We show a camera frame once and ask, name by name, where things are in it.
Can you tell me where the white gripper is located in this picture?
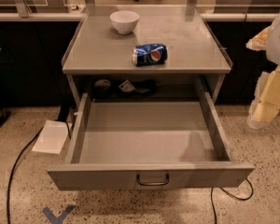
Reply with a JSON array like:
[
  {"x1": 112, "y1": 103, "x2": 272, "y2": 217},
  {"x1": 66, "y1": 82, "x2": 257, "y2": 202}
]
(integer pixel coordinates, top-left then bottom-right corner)
[{"x1": 245, "y1": 13, "x2": 280, "y2": 129}]

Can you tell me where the grey top drawer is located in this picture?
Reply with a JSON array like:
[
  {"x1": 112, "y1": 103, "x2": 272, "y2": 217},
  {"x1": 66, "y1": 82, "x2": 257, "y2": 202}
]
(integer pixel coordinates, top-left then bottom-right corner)
[{"x1": 48, "y1": 92, "x2": 254, "y2": 190}]

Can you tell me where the blue pepsi can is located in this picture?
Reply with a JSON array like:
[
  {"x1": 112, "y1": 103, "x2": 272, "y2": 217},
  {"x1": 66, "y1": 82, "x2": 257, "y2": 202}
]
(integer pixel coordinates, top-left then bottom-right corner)
[{"x1": 132, "y1": 43, "x2": 168, "y2": 67}]

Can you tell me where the black pouch with tag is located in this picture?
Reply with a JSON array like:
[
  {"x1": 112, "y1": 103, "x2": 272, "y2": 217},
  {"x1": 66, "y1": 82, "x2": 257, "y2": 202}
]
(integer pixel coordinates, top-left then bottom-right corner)
[{"x1": 116, "y1": 79, "x2": 157, "y2": 97}]

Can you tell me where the white ceramic bowl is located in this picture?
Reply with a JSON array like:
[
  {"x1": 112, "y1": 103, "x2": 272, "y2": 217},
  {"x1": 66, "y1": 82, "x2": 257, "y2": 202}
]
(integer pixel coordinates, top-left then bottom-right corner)
[{"x1": 110, "y1": 10, "x2": 140, "y2": 35}]

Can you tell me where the grey metal cabinet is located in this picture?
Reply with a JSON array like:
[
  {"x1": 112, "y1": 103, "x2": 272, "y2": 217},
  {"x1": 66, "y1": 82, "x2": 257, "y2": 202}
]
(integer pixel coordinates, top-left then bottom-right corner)
[{"x1": 61, "y1": 4, "x2": 233, "y2": 109}]

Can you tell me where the dark round object inside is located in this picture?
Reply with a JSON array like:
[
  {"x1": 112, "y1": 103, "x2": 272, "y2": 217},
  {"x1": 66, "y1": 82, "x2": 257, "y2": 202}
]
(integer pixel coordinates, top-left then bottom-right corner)
[{"x1": 93, "y1": 79, "x2": 112, "y2": 98}]

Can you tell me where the white paper sheet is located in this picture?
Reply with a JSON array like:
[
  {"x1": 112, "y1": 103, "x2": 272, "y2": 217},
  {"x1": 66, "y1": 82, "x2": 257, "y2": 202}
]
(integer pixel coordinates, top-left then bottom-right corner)
[{"x1": 32, "y1": 120, "x2": 72, "y2": 154}]

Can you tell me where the blue tape mark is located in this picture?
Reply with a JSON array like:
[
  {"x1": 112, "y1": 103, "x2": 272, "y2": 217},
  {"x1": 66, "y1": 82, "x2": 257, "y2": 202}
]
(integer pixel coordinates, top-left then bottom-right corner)
[{"x1": 41, "y1": 203, "x2": 77, "y2": 224}]

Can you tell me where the black cable right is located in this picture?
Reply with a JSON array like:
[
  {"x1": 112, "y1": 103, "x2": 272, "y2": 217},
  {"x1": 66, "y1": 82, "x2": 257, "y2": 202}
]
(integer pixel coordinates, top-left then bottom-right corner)
[{"x1": 210, "y1": 177, "x2": 255, "y2": 224}]

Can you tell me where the black cable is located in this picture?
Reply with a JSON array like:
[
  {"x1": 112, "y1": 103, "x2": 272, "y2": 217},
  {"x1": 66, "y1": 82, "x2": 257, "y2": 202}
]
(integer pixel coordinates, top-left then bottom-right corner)
[
  {"x1": 210, "y1": 177, "x2": 255, "y2": 224},
  {"x1": 6, "y1": 103, "x2": 73, "y2": 224}
]

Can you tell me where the black cable left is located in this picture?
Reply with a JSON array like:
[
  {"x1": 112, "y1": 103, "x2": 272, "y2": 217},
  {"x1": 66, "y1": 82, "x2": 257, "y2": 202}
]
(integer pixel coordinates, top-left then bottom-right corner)
[{"x1": 6, "y1": 103, "x2": 73, "y2": 224}]

